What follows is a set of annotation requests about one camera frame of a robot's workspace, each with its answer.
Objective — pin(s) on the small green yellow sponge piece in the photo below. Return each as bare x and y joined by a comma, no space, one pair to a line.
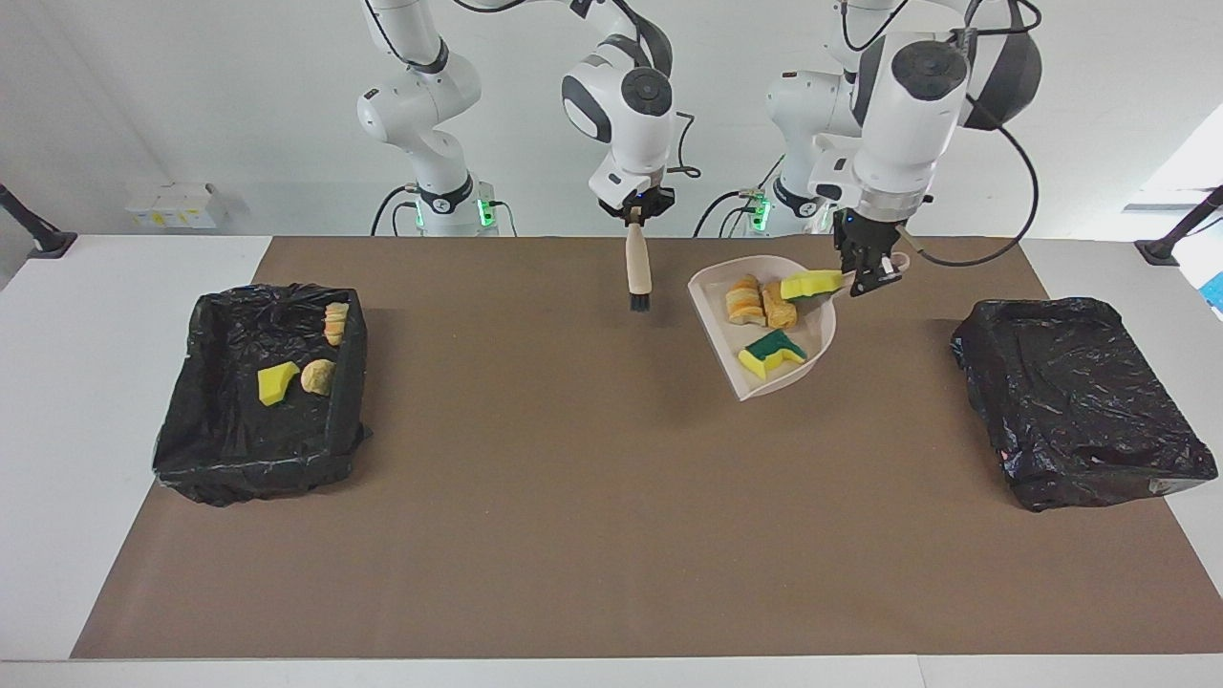
277,384

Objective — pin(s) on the brown table mat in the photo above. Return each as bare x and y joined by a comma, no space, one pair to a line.
478,573

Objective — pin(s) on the beige plastic dustpan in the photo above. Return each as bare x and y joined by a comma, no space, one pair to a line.
717,339

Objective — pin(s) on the beige hand brush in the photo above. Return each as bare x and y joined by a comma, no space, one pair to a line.
638,272

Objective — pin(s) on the striped bread roll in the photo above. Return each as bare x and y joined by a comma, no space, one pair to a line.
743,301

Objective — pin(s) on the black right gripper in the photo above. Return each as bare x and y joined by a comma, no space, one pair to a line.
638,204

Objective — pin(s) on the black camera stand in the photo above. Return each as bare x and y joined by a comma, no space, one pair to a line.
1161,250
48,241

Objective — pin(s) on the bin with black bag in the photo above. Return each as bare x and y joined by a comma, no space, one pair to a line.
239,449
1080,401

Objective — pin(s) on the white wall socket boxes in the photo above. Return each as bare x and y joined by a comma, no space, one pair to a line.
177,205

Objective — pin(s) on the notched yellow green sponge piece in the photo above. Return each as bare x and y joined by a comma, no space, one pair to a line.
769,358

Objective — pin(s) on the brown fried bread piece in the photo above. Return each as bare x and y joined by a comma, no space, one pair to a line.
779,311

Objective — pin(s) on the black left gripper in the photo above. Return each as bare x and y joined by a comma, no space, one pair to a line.
869,234

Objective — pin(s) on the blue object at edge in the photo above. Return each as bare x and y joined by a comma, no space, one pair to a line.
1217,291

